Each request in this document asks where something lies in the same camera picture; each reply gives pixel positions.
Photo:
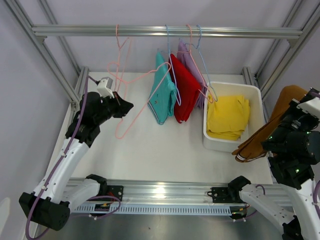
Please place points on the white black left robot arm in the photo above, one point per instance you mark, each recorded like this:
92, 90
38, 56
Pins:
49, 204

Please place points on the white plastic basket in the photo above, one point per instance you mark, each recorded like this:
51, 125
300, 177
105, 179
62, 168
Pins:
256, 118

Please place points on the aluminium hanging rail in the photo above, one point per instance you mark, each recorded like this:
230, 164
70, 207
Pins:
58, 30

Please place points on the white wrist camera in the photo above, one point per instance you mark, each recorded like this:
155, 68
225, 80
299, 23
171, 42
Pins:
104, 87
310, 104

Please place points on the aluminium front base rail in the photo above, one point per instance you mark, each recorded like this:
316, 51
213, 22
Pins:
176, 193

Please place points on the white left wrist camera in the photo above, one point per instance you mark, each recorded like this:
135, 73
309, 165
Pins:
104, 87

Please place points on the aluminium left frame post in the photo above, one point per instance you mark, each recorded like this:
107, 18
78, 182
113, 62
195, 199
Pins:
26, 24

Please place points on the pink hanger of brown trousers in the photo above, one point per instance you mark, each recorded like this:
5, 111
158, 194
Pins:
132, 88

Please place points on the aluminium frame post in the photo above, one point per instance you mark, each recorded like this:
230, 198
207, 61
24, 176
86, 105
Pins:
303, 14
26, 24

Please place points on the red trousers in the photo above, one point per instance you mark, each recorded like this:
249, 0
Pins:
189, 90

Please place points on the teal trousers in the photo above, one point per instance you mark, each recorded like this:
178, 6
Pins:
163, 93

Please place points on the yellow trousers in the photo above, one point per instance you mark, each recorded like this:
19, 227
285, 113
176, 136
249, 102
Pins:
228, 117

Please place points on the grey slotted cable duct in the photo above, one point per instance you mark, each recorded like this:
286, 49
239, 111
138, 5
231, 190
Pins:
153, 209

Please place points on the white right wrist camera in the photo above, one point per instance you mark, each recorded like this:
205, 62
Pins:
310, 104

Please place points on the aluminium right frame post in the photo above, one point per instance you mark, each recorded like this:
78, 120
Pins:
303, 14

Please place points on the brown trousers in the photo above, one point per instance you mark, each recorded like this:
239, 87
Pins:
252, 148

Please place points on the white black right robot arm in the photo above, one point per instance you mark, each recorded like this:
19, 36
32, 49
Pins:
296, 148

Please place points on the lilac trousers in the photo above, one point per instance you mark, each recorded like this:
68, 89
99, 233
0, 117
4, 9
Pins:
184, 56

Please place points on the pink hanger of yellow trousers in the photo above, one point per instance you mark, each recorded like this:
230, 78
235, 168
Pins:
124, 50

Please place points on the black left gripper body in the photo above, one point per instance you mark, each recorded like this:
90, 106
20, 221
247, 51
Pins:
111, 107

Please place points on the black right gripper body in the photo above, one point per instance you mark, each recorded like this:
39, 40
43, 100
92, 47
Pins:
294, 119

